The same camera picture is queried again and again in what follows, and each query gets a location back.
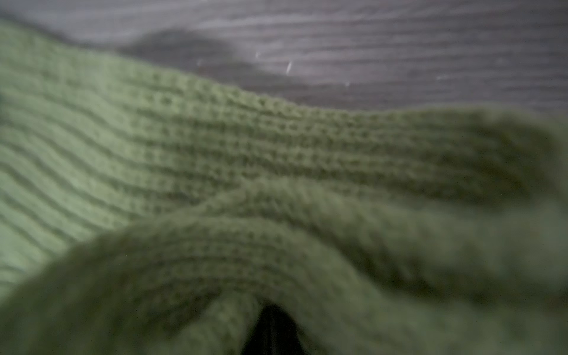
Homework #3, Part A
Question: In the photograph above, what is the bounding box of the green knitted scarf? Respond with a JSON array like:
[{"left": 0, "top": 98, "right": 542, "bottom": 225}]
[{"left": 1, "top": 21, "right": 567, "bottom": 354}]

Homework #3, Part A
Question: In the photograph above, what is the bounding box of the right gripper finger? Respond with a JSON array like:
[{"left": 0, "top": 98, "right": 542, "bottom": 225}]
[{"left": 242, "top": 306, "right": 304, "bottom": 355}]

